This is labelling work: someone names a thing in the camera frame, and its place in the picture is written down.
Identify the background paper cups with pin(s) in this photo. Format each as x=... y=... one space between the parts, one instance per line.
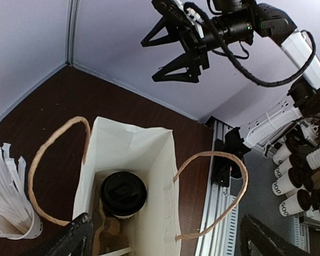
x=295 y=163

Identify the white straw holder cup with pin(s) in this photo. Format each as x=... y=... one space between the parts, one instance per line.
x=22 y=230

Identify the cardboard cup carrier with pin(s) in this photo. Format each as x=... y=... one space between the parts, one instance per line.
x=105 y=237

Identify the single white straw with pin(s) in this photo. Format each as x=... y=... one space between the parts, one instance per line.
x=119 y=252

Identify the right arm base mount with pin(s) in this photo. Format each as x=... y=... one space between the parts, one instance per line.
x=224 y=168

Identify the white paper coffee cup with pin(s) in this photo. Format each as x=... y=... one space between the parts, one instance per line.
x=121 y=216

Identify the black plastic cup lid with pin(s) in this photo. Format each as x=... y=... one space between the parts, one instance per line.
x=123 y=192

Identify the brown paper bag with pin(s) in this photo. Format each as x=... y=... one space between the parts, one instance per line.
x=80 y=119

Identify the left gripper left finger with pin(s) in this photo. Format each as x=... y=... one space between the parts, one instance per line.
x=74 y=239

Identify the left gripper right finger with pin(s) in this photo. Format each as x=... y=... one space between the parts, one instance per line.
x=258 y=239

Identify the white wrapped straws bundle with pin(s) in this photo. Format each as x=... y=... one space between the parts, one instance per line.
x=13 y=199

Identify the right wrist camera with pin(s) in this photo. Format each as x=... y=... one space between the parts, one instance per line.
x=174 y=11

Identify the right aluminium frame post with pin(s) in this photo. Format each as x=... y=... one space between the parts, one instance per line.
x=73 y=6

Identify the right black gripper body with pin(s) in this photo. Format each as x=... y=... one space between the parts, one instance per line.
x=194 y=46

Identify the aluminium front rail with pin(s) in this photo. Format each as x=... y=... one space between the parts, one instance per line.
x=222 y=239

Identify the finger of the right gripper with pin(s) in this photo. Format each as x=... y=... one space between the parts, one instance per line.
x=184 y=68
x=172 y=35

